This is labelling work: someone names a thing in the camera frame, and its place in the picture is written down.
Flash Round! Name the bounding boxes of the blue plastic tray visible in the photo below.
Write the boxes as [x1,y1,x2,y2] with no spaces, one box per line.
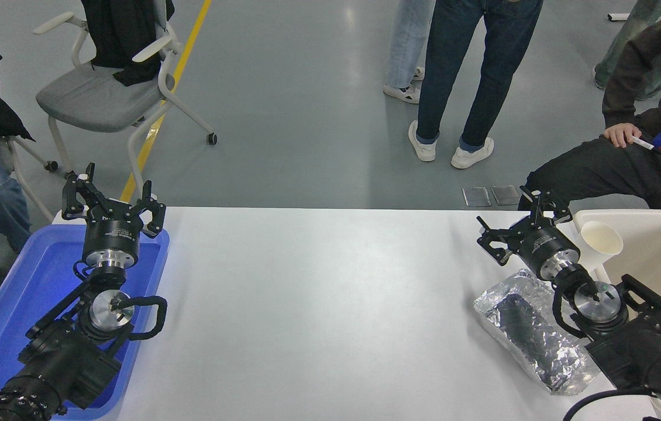
[0,224,170,420]

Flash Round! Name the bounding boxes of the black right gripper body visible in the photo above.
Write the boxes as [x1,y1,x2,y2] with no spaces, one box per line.
[518,224,572,274]

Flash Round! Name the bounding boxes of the grey seat office chair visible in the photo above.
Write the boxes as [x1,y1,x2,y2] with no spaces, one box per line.
[33,0,218,194]

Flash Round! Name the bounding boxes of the crumpled silver foil tray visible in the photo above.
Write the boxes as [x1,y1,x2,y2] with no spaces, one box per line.
[473,269,601,396]

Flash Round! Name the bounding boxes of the white paper cup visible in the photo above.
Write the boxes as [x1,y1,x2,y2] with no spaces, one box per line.
[580,220,624,273]

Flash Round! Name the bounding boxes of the seated person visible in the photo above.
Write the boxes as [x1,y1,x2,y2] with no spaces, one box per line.
[518,0,661,216]

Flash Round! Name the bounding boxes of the white chair frame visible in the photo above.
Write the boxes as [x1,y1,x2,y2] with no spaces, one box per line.
[6,136,60,222]

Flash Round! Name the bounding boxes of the metal floor plate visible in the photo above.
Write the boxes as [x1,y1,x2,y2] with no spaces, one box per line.
[463,187,492,207]
[491,185,522,206]

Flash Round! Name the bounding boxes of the seated person's right hand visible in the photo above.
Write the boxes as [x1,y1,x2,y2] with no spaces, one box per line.
[604,123,642,149]

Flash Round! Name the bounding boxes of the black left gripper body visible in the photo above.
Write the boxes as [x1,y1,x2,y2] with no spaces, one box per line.
[82,200,143,256]

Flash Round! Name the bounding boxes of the black jacket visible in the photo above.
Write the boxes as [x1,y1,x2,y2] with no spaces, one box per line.
[81,0,175,87]

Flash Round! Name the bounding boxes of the standing person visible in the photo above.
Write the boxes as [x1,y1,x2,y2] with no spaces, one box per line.
[593,0,661,100]
[383,0,438,105]
[408,0,543,170]

